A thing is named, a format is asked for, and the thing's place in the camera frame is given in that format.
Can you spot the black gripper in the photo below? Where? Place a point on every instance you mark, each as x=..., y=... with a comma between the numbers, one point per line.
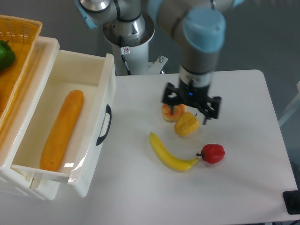
x=191, y=95

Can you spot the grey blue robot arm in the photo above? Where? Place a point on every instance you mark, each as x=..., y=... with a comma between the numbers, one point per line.
x=197, y=27

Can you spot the round knotted bread roll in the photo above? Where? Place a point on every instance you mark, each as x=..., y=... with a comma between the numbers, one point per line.
x=173, y=113

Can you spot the open white upper drawer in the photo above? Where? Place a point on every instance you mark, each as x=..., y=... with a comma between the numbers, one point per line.
x=95, y=77

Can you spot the white drawer cabinet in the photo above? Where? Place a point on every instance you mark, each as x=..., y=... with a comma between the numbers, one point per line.
x=18, y=163

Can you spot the yellow bell pepper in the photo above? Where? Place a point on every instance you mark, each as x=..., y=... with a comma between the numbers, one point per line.
x=186, y=124

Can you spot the red bell pepper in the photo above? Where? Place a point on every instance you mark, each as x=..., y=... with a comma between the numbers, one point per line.
x=212, y=153

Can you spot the yellow banana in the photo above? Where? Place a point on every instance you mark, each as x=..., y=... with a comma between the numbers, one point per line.
x=169, y=160

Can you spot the black device at edge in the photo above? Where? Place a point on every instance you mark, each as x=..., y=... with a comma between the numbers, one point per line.
x=292, y=201

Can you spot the yellow plastic basket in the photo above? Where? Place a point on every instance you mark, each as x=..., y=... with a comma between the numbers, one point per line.
x=17, y=40

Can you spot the green bell pepper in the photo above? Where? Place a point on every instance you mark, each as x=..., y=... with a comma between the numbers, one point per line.
x=7, y=55

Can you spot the dark blue drawer handle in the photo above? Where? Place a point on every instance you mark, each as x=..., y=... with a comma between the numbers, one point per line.
x=106, y=124

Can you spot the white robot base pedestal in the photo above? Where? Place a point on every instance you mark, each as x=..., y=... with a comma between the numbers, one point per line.
x=130, y=46

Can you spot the white frame at right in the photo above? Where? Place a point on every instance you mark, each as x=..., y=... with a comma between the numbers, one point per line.
x=291, y=108

